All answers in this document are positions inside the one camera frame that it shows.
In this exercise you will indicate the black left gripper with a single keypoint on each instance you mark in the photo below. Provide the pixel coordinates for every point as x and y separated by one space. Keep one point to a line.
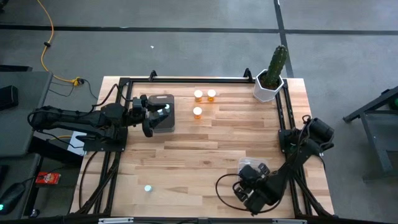
146 118

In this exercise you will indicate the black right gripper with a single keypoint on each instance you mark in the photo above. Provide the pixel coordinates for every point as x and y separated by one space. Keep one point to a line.
258 194

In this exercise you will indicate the orange pill bottle white cap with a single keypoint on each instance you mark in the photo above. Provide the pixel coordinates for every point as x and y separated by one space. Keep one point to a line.
198 94
211 93
197 111

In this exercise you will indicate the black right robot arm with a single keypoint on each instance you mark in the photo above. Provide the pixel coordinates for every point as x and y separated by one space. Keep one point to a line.
292 166

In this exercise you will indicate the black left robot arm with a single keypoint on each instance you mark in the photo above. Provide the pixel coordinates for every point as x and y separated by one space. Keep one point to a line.
77 118

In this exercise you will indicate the clear plastic bin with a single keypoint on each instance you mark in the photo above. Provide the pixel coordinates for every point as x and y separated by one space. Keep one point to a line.
253 161

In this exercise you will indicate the grey plastic bin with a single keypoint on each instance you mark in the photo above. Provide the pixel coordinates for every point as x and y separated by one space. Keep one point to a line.
168 124

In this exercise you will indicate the white plant pot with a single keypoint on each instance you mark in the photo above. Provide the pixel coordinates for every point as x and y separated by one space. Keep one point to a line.
264 95

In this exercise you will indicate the yellow black power plug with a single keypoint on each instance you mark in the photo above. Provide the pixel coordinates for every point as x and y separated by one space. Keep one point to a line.
76 81

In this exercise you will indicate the white sheet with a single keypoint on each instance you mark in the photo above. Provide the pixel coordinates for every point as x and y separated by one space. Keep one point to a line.
74 144

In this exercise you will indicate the green cactus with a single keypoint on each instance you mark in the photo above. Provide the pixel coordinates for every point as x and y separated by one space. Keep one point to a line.
276 67

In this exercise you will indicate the black metal stand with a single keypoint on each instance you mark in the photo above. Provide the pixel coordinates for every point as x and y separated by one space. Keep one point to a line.
373 137

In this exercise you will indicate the red packet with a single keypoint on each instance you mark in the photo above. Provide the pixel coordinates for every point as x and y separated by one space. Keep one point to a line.
47 178

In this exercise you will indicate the grey desk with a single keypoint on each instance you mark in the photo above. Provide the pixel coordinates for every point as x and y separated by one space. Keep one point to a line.
21 124

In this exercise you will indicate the black box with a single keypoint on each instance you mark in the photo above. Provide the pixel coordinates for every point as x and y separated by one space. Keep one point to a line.
7 98

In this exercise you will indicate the green object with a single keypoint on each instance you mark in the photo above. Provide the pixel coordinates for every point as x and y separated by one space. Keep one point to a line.
395 103

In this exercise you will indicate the black computer mouse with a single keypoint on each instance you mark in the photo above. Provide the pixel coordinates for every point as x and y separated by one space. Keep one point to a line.
12 196

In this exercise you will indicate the black aluminium table frame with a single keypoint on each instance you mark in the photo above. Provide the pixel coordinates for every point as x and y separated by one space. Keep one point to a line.
186 80

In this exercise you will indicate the silver bracket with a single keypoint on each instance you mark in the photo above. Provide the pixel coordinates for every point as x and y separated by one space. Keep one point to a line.
289 221
115 221

